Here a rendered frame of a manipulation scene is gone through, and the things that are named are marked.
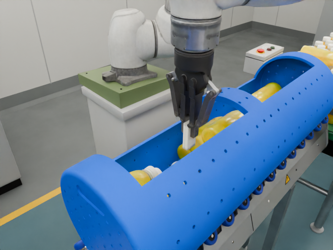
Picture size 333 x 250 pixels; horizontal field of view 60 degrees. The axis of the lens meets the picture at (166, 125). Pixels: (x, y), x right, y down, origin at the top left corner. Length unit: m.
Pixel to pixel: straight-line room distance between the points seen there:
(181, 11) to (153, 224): 0.35
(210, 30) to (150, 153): 0.41
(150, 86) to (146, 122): 0.16
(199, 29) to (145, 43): 0.70
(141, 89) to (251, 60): 0.58
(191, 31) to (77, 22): 3.12
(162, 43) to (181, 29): 0.69
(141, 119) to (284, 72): 0.59
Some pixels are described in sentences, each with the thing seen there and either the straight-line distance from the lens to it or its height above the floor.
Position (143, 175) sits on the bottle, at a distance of 0.66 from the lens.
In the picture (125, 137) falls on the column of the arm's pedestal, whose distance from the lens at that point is 1.21.
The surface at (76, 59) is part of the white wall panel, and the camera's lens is 3.67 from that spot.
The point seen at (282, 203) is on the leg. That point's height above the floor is 0.52.
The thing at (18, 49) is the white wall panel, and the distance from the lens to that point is 3.38.
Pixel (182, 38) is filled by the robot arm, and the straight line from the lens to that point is 0.52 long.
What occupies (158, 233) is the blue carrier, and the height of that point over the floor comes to 1.17.
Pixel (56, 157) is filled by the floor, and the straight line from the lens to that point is 2.63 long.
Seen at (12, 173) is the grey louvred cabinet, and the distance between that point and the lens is 2.34.
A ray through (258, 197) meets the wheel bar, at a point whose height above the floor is 0.93.
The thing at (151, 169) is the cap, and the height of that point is 1.11.
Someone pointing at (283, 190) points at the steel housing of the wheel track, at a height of 0.86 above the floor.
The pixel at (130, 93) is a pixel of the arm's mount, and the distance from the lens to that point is 1.15.
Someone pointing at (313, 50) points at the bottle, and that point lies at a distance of 1.50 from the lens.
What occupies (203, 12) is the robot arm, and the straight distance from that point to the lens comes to 0.50.
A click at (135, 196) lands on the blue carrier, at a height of 1.22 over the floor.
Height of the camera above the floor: 1.57
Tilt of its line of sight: 33 degrees down
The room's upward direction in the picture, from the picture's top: straight up
